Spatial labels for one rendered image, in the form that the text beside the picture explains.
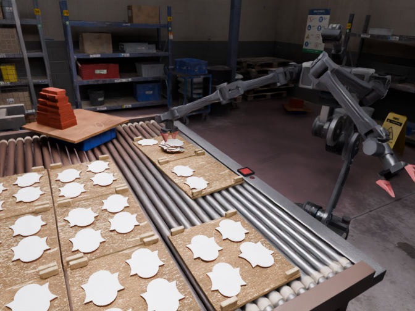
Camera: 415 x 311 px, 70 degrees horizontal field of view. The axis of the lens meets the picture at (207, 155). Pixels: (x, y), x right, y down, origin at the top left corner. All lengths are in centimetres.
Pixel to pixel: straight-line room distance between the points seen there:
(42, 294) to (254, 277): 70
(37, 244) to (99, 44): 485
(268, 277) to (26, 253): 89
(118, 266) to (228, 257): 40
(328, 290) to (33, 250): 107
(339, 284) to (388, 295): 151
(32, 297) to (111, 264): 25
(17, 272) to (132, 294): 42
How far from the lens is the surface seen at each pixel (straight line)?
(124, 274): 115
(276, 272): 117
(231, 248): 122
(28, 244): 136
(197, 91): 634
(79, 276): 118
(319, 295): 113
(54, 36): 639
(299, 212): 153
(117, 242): 127
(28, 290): 119
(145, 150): 202
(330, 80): 143
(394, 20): 641
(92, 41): 586
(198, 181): 161
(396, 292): 273
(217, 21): 737
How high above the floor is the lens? 176
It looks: 25 degrees down
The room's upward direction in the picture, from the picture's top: 2 degrees clockwise
